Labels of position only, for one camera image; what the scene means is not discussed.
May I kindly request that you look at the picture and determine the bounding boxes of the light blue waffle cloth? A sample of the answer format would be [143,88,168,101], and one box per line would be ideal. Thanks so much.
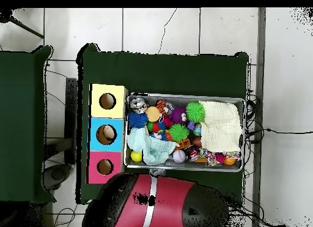
[126,126,179,166]

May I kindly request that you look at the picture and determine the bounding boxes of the white baseball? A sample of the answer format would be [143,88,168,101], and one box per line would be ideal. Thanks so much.
[172,149,187,164]

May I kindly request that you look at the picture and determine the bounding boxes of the wooden box with three holes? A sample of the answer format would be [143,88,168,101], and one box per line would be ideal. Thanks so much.
[86,83,128,184]

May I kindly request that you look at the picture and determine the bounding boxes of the orange round sponge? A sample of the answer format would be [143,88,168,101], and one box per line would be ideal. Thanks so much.
[145,106,161,123]

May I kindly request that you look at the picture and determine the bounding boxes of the tiger plush toy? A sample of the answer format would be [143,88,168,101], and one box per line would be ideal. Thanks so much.
[155,100,175,116]

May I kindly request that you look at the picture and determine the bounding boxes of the blue spiky rubber ball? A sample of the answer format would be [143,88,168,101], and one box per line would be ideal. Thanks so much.
[128,111,149,129]

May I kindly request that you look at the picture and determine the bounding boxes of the purple spiky toy with eyes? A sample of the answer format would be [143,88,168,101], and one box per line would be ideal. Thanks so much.
[169,106,188,125]

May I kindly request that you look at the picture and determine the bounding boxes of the green spiky toy with eyes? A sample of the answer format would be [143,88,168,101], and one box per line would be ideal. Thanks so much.
[168,124,190,143]

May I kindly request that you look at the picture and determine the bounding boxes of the crushed silver drink can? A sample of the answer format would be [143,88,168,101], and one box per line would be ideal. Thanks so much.
[129,97,149,114]

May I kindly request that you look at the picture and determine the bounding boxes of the green spiky rubber ball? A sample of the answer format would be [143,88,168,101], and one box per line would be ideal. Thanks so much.
[185,102,205,123]

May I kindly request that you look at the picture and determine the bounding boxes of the dark green table cloth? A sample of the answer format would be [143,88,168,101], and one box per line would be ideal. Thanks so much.
[76,43,250,208]

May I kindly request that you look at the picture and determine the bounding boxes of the cream waffle cloth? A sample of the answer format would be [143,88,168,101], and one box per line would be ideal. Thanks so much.
[199,100,243,154]

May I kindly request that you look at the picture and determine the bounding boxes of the black stand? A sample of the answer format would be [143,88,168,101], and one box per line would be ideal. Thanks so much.
[64,77,78,165]

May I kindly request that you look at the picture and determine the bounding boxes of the grey round base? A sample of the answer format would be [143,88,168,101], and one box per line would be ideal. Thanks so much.
[43,163,73,191]

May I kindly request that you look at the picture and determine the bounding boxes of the dark green side table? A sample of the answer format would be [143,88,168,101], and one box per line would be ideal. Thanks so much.
[0,45,56,204]

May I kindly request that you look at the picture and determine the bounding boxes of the black tripod leg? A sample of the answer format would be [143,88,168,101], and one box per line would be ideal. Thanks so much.
[0,8,45,39]

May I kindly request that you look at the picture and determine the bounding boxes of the shallow wire mesh bin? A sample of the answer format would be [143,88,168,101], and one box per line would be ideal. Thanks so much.
[123,92,246,173]

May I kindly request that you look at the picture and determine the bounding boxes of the black cable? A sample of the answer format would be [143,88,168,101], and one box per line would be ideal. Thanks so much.
[246,127,313,135]

